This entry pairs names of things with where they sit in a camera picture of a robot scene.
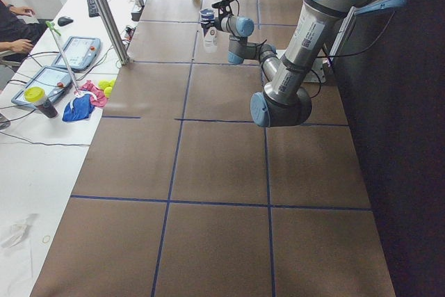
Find lower teach pendant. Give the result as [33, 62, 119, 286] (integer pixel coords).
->
[11, 66, 72, 109]

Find black computer keyboard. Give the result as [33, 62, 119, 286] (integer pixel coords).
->
[86, 0, 100, 17]

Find cup with yellow lid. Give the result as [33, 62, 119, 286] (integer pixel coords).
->
[24, 87, 58, 118]

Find tennis balls beside cloth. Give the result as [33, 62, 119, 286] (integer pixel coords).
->
[98, 79, 115, 98]

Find teach pendant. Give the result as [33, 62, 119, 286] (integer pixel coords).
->
[11, 66, 72, 109]
[63, 36, 102, 72]

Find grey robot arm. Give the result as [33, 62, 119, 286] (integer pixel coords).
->
[200, 0, 407, 127]

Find clear plastic tennis ball can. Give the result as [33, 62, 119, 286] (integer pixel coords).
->
[200, 8, 218, 54]

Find crumpled white plastic wrap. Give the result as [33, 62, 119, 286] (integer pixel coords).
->
[1, 214, 39, 250]

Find upper teach pendant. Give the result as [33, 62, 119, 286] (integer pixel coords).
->
[63, 36, 102, 72]

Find pink cloth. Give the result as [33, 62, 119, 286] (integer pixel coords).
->
[81, 80, 108, 107]

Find person in black shirt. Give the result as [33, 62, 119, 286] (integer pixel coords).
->
[1, 0, 35, 62]

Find black computer mouse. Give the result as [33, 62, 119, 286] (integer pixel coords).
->
[57, 16, 74, 26]

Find small metal cylinder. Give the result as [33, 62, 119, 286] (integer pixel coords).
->
[135, 0, 145, 8]

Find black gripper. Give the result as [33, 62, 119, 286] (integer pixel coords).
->
[200, 17, 222, 30]

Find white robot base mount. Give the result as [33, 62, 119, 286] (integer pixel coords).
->
[304, 55, 330, 84]

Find aluminium frame post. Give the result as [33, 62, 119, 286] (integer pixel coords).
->
[95, 0, 129, 65]

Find green handled grabber stick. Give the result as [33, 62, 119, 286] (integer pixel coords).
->
[45, 21, 84, 98]

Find blue cloth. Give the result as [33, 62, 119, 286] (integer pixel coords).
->
[63, 95, 95, 122]

